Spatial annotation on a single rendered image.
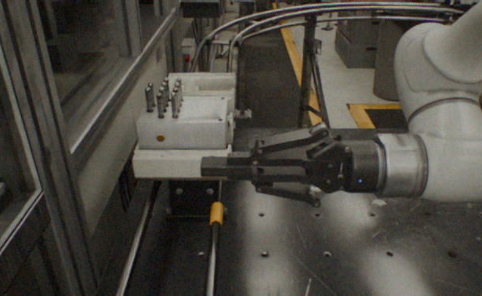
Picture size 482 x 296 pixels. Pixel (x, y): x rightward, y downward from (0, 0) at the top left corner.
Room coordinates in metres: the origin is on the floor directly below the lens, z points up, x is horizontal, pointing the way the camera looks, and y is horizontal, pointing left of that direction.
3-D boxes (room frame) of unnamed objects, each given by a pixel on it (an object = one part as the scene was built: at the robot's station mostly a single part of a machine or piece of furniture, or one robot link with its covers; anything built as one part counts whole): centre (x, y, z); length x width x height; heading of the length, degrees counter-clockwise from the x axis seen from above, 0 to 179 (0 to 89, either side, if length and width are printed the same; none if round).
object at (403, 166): (0.49, -0.21, 0.88); 0.09 x 0.06 x 0.09; 0
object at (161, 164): (0.69, 0.09, 0.84); 0.36 x 0.14 x 0.10; 0
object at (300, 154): (0.49, -0.07, 0.89); 0.11 x 0.04 x 0.01; 90
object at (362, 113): (2.24, -1.01, 0.01); 1.00 x 0.55 x 0.01; 0
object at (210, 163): (0.49, 0.02, 0.88); 0.07 x 0.03 x 0.01; 90
